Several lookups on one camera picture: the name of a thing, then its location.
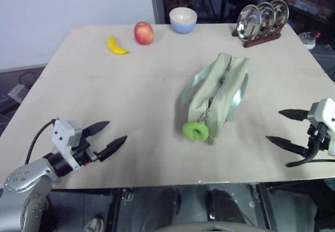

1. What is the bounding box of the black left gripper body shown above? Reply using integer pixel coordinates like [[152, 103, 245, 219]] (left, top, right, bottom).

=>
[[70, 135, 106, 168]]

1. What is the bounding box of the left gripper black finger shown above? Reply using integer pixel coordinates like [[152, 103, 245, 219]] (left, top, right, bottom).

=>
[[82, 121, 110, 139], [98, 135, 128, 162]]

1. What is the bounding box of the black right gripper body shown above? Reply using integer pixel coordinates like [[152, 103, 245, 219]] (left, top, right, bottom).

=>
[[306, 121, 331, 152]]

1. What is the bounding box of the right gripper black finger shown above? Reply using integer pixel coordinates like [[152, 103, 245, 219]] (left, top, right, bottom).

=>
[[265, 135, 312, 160], [278, 108, 311, 123]]

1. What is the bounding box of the light green zipper bag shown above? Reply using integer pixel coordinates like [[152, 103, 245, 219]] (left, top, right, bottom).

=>
[[180, 52, 250, 145]]

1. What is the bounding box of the grey shoe on floor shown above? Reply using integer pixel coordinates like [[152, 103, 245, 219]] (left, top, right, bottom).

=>
[[83, 215, 105, 232]]

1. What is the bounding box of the white sneaker with red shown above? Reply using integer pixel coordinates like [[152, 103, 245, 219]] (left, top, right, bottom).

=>
[[297, 31, 322, 50]]

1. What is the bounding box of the dark wooden plate rack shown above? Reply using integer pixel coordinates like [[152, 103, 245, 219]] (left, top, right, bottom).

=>
[[232, 29, 282, 49]]

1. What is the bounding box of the yellow banana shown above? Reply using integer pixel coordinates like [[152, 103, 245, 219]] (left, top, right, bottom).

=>
[[107, 35, 130, 57]]

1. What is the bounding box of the grey power strip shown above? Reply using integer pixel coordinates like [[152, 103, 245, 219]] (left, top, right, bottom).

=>
[[7, 83, 30, 100]]

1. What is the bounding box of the dark rounded shape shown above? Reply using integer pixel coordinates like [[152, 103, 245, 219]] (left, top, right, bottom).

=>
[[207, 189, 250, 232]]

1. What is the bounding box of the red apple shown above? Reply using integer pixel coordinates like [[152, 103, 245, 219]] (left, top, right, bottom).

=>
[[133, 21, 155, 46]]

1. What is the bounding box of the blue and white bowl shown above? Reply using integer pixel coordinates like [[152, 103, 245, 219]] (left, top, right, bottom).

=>
[[169, 7, 198, 35]]

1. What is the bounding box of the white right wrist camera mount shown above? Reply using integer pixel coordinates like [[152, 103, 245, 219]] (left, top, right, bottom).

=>
[[306, 98, 335, 157]]

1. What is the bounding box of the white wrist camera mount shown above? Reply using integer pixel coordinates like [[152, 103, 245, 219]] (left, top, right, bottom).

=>
[[51, 119, 84, 173], [306, 98, 335, 157]]

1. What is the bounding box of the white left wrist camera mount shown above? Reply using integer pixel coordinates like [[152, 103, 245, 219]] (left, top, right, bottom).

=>
[[51, 119, 84, 173]]

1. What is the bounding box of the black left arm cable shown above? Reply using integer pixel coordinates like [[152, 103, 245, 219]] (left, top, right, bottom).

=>
[[24, 118, 58, 165]]

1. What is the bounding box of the green foam zipper pull ring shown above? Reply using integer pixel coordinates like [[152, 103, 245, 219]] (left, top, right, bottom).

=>
[[182, 121, 210, 142]]

